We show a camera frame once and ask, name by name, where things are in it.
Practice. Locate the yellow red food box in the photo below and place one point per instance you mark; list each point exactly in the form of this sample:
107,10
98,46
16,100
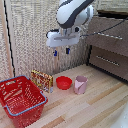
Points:
42,80

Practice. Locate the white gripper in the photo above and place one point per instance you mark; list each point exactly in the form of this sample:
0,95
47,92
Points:
62,38

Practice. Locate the brown wooden drawer cabinet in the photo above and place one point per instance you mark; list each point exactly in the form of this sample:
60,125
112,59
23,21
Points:
108,43

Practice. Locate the red bowl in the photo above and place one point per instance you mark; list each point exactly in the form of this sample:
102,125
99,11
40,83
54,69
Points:
64,82

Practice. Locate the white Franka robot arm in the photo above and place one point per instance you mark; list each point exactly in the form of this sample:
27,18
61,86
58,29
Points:
71,11

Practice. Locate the pink cup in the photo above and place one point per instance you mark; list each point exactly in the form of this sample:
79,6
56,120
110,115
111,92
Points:
80,84

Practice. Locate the red plastic shopping basket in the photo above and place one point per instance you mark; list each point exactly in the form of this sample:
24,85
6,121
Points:
20,100

